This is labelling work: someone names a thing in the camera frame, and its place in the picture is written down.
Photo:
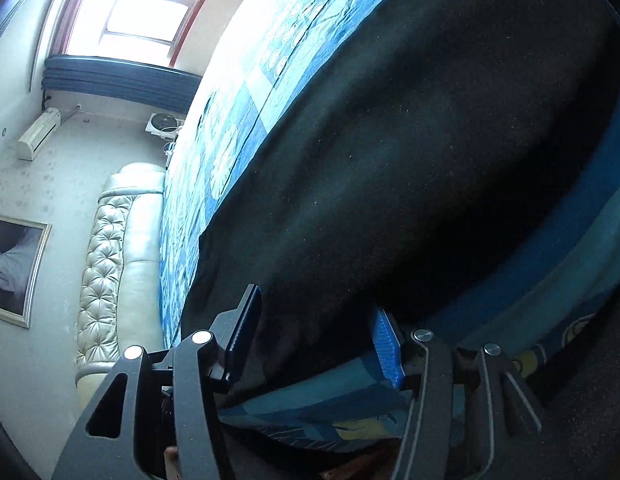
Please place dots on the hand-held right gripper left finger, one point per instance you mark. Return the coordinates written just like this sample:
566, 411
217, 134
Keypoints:
244, 327

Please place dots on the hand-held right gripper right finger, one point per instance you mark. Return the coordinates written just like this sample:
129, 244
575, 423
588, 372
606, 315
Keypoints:
388, 352

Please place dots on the black pants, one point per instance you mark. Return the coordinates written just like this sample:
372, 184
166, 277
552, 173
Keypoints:
389, 160

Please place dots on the cream tufted headboard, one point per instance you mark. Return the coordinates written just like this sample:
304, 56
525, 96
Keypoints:
120, 270

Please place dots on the white fan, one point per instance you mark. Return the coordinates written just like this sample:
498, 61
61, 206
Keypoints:
162, 125

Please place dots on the blue patterned bedsheet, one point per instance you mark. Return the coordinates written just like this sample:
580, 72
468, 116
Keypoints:
250, 85

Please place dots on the dark blue curtain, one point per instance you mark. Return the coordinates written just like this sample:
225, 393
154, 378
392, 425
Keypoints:
120, 80

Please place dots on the white air conditioner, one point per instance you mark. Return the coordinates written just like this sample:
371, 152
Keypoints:
37, 135

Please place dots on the window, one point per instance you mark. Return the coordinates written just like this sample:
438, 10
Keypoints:
140, 10

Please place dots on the framed wall picture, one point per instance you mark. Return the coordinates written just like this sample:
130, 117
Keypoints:
12, 270

